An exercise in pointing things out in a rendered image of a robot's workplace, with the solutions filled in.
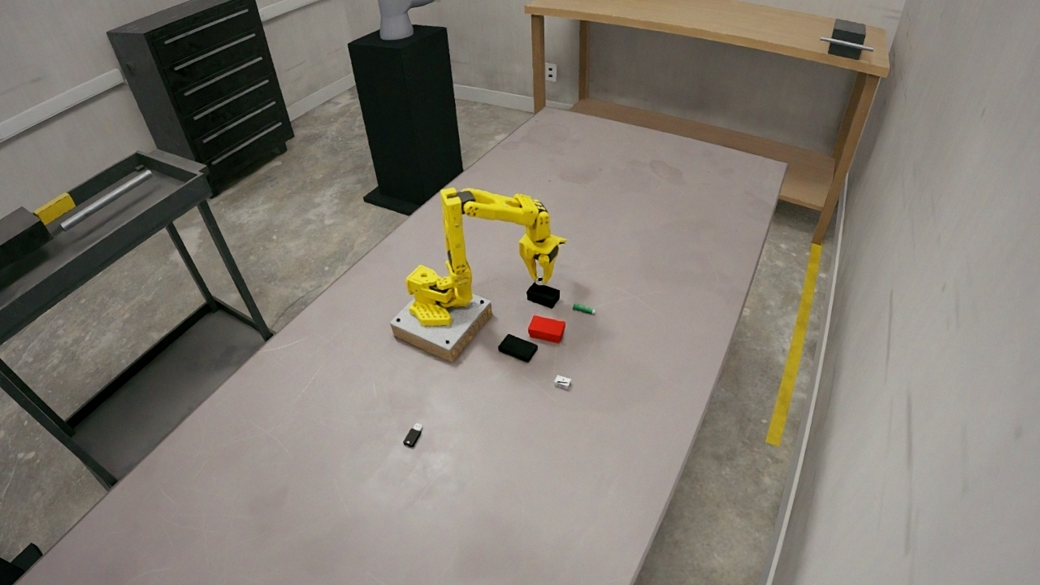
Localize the red flat box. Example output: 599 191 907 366
528 315 566 340

